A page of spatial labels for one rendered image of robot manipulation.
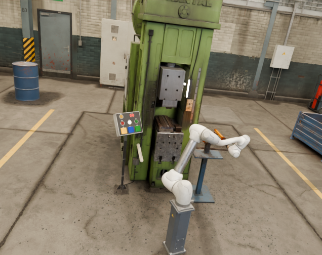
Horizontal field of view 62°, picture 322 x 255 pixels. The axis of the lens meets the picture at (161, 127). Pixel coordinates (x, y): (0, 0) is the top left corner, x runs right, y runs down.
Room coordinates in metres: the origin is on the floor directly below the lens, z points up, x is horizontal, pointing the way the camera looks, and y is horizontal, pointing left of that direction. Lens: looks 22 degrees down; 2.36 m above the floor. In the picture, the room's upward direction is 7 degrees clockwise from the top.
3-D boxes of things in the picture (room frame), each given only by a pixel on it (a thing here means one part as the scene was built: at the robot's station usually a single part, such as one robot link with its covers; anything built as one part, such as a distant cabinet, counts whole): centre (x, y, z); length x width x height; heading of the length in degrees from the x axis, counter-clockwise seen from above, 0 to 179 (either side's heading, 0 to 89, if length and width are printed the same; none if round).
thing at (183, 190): (2.27, -0.31, 0.77); 0.18 x 0.16 x 0.22; 42
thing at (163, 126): (3.60, -0.03, 0.96); 0.42 x 0.20 x 0.09; 13
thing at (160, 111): (3.92, 0.00, 1.37); 0.41 x 0.10 x 0.91; 103
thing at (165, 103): (3.60, -0.03, 1.32); 0.42 x 0.20 x 0.10; 13
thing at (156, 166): (3.62, -0.08, 0.23); 0.55 x 0.37 x 0.47; 13
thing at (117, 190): (3.19, 0.45, 0.05); 0.22 x 0.22 x 0.09; 13
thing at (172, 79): (3.61, -0.07, 1.56); 0.42 x 0.39 x 0.40; 13
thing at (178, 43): (3.75, -0.04, 2.06); 0.44 x 0.41 x 0.47; 13
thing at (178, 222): (2.26, -0.32, 0.30); 0.20 x 0.20 x 0.60; 26
